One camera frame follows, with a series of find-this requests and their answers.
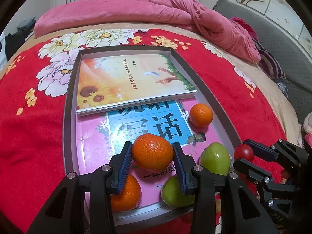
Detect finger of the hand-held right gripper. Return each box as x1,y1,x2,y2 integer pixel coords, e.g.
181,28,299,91
242,139,309,170
233,158,272,184

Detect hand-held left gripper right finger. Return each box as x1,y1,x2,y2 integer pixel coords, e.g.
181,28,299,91
172,143,279,234

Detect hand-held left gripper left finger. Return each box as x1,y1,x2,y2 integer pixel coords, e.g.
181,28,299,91
30,141,133,234

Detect red cherry tomato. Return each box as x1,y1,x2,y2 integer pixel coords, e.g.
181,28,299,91
234,144,254,162

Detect green apple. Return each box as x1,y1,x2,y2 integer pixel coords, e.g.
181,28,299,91
161,175,195,207
199,142,231,175

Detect orange tangerine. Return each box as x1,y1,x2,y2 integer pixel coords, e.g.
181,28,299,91
111,174,142,212
189,104,213,128
132,134,174,172

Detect grey cardboard tray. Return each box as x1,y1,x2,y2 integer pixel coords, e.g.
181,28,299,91
63,45,244,227

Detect pink cover workbook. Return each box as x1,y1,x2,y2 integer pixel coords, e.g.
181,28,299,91
77,100,215,209

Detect pink patterned cloth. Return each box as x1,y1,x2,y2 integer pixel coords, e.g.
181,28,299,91
302,112,312,149

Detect beige bed sheet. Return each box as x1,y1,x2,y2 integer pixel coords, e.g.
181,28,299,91
0,22,303,147

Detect grey patterned cloth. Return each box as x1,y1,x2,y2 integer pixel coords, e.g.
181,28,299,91
275,78,290,98

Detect striped pillow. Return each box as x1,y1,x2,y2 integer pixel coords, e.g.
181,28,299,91
256,40,285,80

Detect sunflower cover book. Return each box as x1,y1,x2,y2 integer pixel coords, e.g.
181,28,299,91
75,54,198,117

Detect red floral blanket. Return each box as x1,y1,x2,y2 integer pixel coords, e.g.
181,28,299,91
0,28,288,234

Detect grey padded headboard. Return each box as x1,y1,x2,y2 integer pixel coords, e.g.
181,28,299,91
212,0,312,117

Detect dark red cloth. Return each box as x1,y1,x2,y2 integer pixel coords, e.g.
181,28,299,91
230,17,259,41

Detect pink quilt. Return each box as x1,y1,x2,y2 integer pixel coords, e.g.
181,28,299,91
34,0,261,62

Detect dark hanging clothing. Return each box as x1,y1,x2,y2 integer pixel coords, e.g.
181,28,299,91
5,32,26,61

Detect pile of folded jeans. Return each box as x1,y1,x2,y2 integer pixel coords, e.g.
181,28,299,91
18,17,37,33

